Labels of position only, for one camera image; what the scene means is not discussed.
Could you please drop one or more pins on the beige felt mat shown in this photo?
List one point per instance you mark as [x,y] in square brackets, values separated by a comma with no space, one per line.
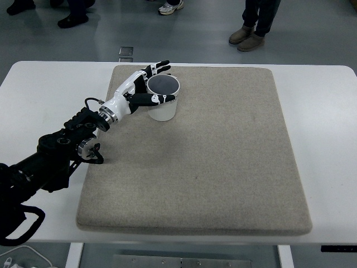
[224,165]

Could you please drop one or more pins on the white table leg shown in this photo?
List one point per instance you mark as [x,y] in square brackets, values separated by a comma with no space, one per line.
[74,255]
[285,256]

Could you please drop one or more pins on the metal floor outlet plate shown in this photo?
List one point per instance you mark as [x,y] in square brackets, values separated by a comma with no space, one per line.
[125,54]

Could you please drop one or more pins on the person in white sneakers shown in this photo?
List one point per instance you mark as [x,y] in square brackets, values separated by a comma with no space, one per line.
[169,7]

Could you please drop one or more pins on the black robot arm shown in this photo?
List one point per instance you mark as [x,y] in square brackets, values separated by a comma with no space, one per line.
[57,157]

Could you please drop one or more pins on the person in tan boots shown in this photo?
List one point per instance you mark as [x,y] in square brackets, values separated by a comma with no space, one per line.
[258,17]

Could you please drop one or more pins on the black table control panel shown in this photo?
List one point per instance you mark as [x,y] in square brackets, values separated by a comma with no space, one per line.
[339,248]

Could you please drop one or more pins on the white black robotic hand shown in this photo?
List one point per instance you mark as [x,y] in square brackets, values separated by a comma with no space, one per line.
[132,93]

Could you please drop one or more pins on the white table leg left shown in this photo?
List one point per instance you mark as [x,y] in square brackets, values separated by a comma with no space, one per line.
[74,255]

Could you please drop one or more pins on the white table leg right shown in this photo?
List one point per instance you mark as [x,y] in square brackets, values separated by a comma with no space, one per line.
[285,256]

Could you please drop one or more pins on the white plastic cup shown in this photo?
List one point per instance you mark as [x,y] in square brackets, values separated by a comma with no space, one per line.
[165,89]

